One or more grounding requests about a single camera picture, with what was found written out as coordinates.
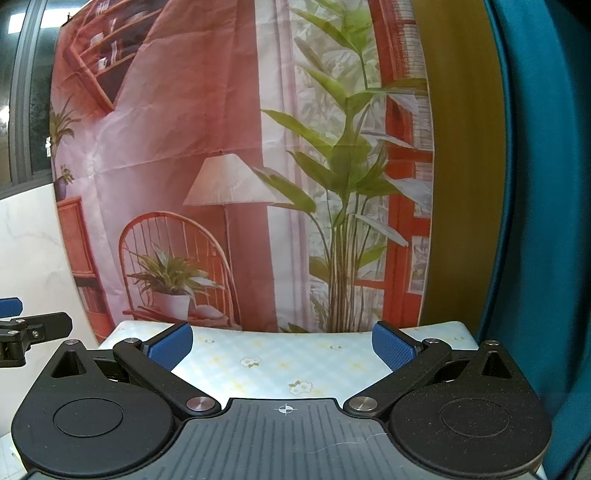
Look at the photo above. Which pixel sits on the printed backdrop cloth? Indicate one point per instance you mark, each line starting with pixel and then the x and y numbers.
pixel 184 115

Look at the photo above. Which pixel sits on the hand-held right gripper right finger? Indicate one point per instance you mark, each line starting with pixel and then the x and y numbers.
pixel 392 346

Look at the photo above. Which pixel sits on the floral tablecloth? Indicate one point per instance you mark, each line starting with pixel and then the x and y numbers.
pixel 277 355

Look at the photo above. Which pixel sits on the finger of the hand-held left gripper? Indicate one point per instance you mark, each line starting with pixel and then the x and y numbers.
pixel 10 307
pixel 46 325

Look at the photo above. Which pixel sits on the dark framed window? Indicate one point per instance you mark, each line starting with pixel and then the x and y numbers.
pixel 27 92

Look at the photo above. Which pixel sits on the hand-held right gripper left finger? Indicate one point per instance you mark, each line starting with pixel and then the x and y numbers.
pixel 171 346

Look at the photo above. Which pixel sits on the teal curtain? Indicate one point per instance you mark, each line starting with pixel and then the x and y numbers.
pixel 545 184

